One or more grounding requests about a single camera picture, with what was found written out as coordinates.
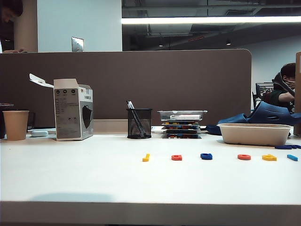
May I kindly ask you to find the black mesh pen holder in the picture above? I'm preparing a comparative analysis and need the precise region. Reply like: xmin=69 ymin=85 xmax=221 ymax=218
xmin=126 ymin=108 xmax=153 ymax=139

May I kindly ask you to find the clear black pen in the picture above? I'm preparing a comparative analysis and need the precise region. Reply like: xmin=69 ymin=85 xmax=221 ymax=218
xmin=126 ymin=100 xmax=147 ymax=137

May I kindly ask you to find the clear plastic tray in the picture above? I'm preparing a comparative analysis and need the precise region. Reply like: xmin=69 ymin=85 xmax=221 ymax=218
xmin=157 ymin=109 xmax=208 ymax=122

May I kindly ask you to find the brown desk partition panel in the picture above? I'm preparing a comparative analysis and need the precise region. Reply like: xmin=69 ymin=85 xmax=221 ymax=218
xmin=0 ymin=48 xmax=252 ymax=128

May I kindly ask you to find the white whiteboard marker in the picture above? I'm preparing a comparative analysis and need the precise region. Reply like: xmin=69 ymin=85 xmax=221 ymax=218
xmin=169 ymin=114 xmax=203 ymax=121

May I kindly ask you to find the white grey face mask box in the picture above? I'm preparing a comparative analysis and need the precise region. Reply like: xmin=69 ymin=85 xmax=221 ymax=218
xmin=29 ymin=73 xmax=94 ymax=141

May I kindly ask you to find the dark blue rubber slipper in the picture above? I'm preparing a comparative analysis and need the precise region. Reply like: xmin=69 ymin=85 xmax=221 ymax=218
xmin=206 ymin=113 xmax=250 ymax=136
xmin=246 ymin=101 xmax=301 ymax=127

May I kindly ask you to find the beige oval paper bowl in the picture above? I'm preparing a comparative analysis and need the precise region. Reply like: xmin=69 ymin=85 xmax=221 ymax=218
xmin=216 ymin=123 xmax=294 ymax=147

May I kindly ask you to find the long ceiling light strip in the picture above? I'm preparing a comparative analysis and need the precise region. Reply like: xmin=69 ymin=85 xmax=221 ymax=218
xmin=121 ymin=16 xmax=301 ymax=24

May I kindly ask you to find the black computer monitor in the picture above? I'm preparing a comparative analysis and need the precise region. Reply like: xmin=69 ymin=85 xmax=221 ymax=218
xmin=255 ymin=82 xmax=275 ymax=104

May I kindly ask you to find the dark grey monitor stand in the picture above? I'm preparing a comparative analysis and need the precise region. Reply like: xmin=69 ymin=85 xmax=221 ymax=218
xmin=272 ymin=72 xmax=296 ymax=97

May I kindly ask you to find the brown paper cup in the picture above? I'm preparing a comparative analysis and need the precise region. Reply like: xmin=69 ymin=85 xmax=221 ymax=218
xmin=2 ymin=110 xmax=30 ymax=141

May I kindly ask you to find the brown cardboard box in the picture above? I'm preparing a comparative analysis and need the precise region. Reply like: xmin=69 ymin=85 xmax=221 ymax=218
xmin=295 ymin=51 xmax=301 ymax=136

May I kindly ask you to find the person in white shirt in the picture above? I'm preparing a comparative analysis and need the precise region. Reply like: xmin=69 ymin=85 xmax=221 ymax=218
xmin=0 ymin=0 xmax=28 ymax=54

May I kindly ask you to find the grey partition base rail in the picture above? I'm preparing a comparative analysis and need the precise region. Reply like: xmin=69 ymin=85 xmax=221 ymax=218
xmin=93 ymin=119 xmax=165 ymax=135

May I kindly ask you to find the silver wall plate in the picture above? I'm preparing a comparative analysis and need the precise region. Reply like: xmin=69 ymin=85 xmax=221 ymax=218
xmin=71 ymin=36 xmax=85 ymax=52

